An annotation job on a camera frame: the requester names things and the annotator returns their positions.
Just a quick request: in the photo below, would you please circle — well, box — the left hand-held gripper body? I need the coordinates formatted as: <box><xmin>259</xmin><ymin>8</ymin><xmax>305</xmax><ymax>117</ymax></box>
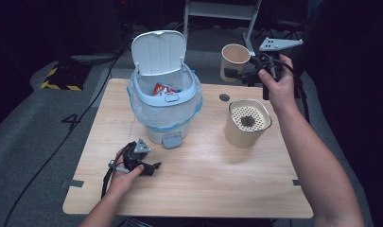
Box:
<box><xmin>122</xmin><ymin>137</ymin><xmax>151</xmax><ymax>169</ymax></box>

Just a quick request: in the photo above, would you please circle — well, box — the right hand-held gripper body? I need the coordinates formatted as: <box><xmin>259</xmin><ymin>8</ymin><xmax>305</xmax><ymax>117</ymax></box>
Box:
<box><xmin>256</xmin><ymin>37</ymin><xmax>305</xmax><ymax>79</ymax></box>

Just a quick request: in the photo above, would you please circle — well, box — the brown paper cup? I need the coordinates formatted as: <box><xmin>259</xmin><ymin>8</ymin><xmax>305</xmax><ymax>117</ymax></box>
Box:
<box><xmin>219</xmin><ymin>43</ymin><xmax>252</xmax><ymax>84</ymax></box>

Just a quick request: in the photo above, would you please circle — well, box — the wet food residue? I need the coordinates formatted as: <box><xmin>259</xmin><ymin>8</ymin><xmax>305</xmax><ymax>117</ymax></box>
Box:
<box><xmin>240</xmin><ymin>114</ymin><xmax>256</xmax><ymax>128</ymax></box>

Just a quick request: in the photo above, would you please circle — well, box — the white and blue pedal bin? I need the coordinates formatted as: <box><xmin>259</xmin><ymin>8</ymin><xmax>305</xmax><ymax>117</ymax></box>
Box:
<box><xmin>126</xmin><ymin>29</ymin><xmax>204</xmax><ymax>150</ymax></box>

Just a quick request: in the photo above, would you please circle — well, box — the beige container with perforated strainer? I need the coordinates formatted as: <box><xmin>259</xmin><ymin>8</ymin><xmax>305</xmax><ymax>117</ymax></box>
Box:
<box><xmin>223</xmin><ymin>97</ymin><xmax>273</xmax><ymax>149</ymax></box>

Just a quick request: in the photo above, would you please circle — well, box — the colourful snack packet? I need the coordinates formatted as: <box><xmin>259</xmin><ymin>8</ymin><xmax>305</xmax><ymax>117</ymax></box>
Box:
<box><xmin>152</xmin><ymin>82</ymin><xmax>183</xmax><ymax>97</ymax></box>

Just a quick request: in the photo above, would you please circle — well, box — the person's left hand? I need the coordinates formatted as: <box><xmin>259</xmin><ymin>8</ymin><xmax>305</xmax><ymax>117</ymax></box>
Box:
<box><xmin>106</xmin><ymin>150</ymin><xmax>146</xmax><ymax>201</ymax></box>

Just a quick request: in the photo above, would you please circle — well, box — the person's right hand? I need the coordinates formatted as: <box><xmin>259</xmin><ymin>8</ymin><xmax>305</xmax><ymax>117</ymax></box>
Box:
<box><xmin>258</xmin><ymin>55</ymin><xmax>299</xmax><ymax>111</ymax></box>

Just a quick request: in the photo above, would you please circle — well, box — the black tripod stand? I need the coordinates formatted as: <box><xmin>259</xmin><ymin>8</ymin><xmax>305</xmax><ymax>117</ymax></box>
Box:
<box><xmin>268</xmin><ymin>19</ymin><xmax>305</xmax><ymax>41</ymax></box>

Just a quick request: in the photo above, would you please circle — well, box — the clear blue bin liner bag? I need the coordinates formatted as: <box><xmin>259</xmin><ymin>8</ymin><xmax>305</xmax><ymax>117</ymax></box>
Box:
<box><xmin>126</xmin><ymin>70</ymin><xmax>204</xmax><ymax>133</ymax></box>

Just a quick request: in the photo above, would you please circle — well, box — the yellow and black striped base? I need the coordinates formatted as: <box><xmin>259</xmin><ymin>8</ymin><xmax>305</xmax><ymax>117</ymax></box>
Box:
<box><xmin>40</xmin><ymin>64</ymin><xmax>93</xmax><ymax>93</ymax></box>

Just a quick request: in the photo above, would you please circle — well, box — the left hand-held gripper black cable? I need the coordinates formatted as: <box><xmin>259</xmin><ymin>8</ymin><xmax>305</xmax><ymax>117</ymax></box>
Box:
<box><xmin>100</xmin><ymin>142</ymin><xmax>137</xmax><ymax>200</ymax></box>

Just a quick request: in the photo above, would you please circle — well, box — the hand-held gripper black cable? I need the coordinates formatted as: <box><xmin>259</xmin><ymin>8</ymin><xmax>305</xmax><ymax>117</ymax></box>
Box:
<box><xmin>264</xmin><ymin>52</ymin><xmax>311</xmax><ymax>125</ymax></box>
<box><xmin>100</xmin><ymin>142</ymin><xmax>137</xmax><ymax>200</ymax></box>

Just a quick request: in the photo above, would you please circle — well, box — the right hand-held gripper black cable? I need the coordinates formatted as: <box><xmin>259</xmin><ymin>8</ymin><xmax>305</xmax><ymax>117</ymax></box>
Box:
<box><xmin>264</xmin><ymin>52</ymin><xmax>311</xmax><ymax>125</ymax></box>

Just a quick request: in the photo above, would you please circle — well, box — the white metal desk frame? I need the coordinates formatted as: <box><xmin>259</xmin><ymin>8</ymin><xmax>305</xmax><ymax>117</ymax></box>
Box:
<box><xmin>179</xmin><ymin>0</ymin><xmax>263</xmax><ymax>58</ymax></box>

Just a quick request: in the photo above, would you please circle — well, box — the long black floor cable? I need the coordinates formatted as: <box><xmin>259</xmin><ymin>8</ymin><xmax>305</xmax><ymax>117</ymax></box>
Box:
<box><xmin>2</xmin><ymin>53</ymin><xmax>122</xmax><ymax>227</ymax></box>

